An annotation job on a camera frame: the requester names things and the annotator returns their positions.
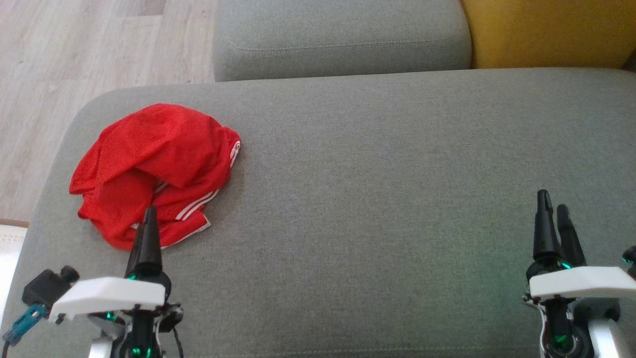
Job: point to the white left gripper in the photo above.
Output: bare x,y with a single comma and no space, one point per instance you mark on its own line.
109,296

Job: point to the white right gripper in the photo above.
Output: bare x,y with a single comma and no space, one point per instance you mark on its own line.
576,283

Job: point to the red basketball jersey white sleeves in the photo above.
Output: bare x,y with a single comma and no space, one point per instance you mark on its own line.
169,139

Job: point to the white rug brown edge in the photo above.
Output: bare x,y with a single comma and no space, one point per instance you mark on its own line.
10,258

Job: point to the large yellow sofa backrest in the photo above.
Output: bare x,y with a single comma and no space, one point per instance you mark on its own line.
546,30

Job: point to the grey sofa seat cushion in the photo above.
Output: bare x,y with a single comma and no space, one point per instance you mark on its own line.
338,35

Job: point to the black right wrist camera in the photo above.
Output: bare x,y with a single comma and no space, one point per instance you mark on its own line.
630,256

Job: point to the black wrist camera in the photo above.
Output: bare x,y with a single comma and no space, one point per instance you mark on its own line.
630,256
47,286

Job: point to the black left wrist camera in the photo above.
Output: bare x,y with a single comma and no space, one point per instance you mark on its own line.
47,286

